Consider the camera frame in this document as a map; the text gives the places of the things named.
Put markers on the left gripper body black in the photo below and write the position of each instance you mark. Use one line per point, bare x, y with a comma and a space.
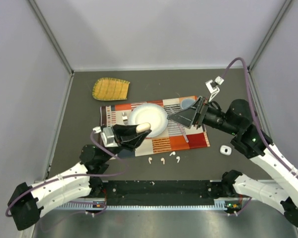
123, 146

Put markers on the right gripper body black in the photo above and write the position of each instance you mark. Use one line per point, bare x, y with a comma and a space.
202, 111

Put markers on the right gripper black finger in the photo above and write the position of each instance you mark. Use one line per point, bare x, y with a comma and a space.
186, 123
186, 114

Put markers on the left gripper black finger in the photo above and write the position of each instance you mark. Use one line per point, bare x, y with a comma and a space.
138, 137
125, 132

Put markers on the white earbud charging case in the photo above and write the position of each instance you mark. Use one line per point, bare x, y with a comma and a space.
143, 127

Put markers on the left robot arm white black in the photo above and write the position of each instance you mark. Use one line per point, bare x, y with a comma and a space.
29, 203

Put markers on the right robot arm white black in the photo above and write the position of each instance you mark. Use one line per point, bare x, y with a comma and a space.
255, 146

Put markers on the light blue mug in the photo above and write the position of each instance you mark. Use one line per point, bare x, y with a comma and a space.
186, 103

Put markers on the colourful patchwork placemat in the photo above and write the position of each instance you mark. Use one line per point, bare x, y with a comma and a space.
170, 140

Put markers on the white round plate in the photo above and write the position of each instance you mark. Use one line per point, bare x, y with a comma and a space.
150, 113

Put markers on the yellow woven cloth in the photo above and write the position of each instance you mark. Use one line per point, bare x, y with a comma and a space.
110, 89

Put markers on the silver knife pink handle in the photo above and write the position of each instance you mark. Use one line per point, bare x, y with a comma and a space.
183, 132

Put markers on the silver fork pink handle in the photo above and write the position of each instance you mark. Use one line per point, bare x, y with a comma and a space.
125, 118

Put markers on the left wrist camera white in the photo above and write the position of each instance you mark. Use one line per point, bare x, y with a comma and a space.
107, 135

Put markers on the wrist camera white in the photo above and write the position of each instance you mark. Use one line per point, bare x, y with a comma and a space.
213, 87
107, 135

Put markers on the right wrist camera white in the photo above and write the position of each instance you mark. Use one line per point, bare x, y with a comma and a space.
213, 87

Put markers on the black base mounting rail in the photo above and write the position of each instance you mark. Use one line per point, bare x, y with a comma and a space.
164, 192

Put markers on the aluminium frame front beam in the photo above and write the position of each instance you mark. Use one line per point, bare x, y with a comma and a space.
99, 201

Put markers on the aluminium frame right post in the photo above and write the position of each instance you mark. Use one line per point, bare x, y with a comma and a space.
287, 4

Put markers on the aluminium frame post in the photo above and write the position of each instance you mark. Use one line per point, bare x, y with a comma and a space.
50, 35
287, 4

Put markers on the aluminium frame left post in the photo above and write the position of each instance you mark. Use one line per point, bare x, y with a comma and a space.
50, 35

